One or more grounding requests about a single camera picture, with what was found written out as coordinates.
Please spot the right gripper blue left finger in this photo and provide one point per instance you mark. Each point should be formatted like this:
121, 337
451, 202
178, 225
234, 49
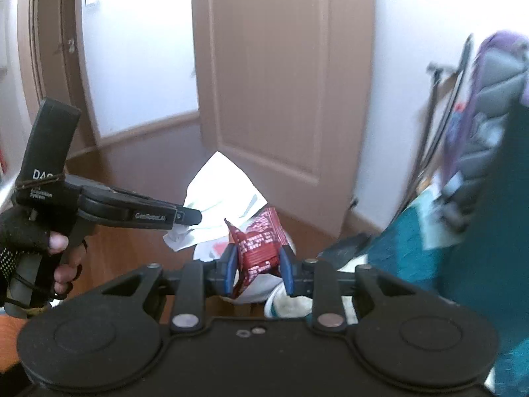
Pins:
225, 271

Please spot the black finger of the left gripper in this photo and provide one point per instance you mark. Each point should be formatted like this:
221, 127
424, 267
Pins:
187, 217

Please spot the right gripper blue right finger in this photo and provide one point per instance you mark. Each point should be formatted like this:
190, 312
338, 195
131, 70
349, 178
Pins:
291, 272

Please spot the white paper sheet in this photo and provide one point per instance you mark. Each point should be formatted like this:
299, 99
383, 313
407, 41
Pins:
222, 192

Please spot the red snack wrapper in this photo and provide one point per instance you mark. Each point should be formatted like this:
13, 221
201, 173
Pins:
258, 247

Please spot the left gloved hand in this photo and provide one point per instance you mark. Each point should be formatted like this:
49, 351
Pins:
38, 266

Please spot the white round paper package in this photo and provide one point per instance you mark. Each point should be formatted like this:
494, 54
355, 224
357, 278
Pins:
266, 296

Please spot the teal white zigzag blanket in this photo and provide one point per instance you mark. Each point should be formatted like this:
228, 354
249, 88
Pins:
412, 249

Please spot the beige wooden door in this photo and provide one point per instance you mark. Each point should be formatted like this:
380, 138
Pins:
283, 90

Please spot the black metal stand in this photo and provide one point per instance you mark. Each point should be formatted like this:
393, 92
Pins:
445, 80

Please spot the purple grey backpack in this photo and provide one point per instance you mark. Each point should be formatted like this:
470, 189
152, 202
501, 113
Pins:
499, 80

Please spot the brown door frame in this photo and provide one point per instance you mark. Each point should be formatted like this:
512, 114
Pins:
52, 65

